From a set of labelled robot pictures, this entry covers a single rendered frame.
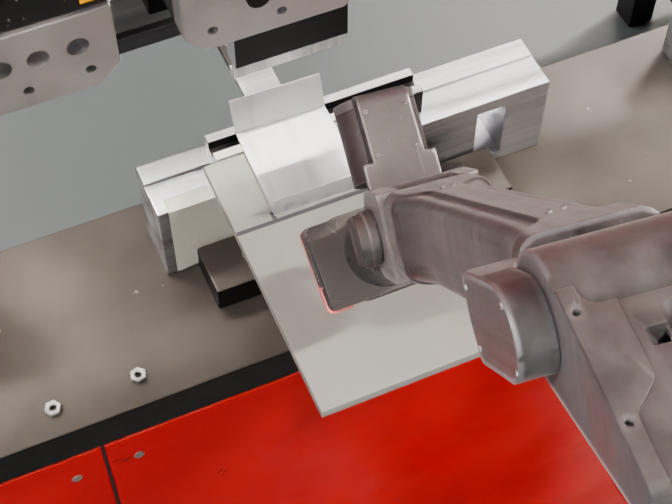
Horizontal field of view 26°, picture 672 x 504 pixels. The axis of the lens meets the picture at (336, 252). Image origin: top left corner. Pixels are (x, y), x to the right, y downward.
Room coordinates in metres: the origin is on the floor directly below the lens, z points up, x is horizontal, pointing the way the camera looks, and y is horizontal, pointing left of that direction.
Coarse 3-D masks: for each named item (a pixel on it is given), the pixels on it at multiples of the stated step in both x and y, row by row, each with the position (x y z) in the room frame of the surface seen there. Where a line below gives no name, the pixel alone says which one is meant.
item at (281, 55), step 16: (320, 16) 0.83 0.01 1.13; (336, 16) 0.83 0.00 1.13; (272, 32) 0.81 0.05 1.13; (288, 32) 0.81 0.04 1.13; (304, 32) 0.82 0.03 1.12; (320, 32) 0.83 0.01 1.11; (336, 32) 0.83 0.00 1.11; (240, 48) 0.80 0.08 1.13; (256, 48) 0.80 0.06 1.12; (272, 48) 0.81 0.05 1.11; (288, 48) 0.81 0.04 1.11; (304, 48) 0.83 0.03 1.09; (320, 48) 0.84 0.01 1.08; (240, 64) 0.80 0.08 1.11; (256, 64) 0.81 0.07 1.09; (272, 64) 0.82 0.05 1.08
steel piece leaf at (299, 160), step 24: (288, 120) 0.82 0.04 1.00; (312, 120) 0.82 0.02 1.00; (264, 144) 0.80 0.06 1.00; (288, 144) 0.80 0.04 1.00; (312, 144) 0.80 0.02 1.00; (336, 144) 0.80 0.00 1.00; (264, 168) 0.77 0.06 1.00; (288, 168) 0.77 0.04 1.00; (312, 168) 0.77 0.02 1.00; (336, 168) 0.77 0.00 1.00; (264, 192) 0.74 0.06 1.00; (288, 192) 0.74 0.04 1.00; (312, 192) 0.73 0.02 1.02; (336, 192) 0.74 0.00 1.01
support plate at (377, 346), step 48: (240, 192) 0.75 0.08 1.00; (240, 240) 0.70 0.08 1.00; (288, 240) 0.70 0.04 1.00; (288, 288) 0.65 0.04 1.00; (432, 288) 0.65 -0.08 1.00; (288, 336) 0.60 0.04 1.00; (336, 336) 0.60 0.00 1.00; (384, 336) 0.60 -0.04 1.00; (432, 336) 0.60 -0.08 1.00; (336, 384) 0.56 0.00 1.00; (384, 384) 0.56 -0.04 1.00
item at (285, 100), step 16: (304, 80) 0.85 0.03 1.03; (320, 80) 0.85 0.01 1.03; (256, 96) 0.83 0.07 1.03; (272, 96) 0.83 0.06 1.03; (288, 96) 0.84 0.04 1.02; (304, 96) 0.84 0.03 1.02; (320, 96) 0.84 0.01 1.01; (240, 112) 0.82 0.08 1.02; (256, 112) 0.82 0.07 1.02; (272, 112) 0.83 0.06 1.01; (288, 112) 0.83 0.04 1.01; (240, 128) 0.81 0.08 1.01
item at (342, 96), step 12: (396, 72) 0.88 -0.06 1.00; (408, 72) 0.88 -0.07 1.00; (360, 84) 0.87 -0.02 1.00; (372, 84) 0.87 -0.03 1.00; (384, 84) 0.87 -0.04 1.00; (396, 84) 0.87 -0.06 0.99; (408, 84) 0.88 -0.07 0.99; (324, 96) 0.85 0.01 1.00; (336, 96) 0.85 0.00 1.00; (348, 96) 0.85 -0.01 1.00; (420, 96) 0.86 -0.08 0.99; (420, 108) 0.86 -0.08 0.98; (216, 132) 0.81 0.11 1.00; (228, 132) 0.81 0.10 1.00; (216, 144) 0.80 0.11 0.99; (228, 144) 0.81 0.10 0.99
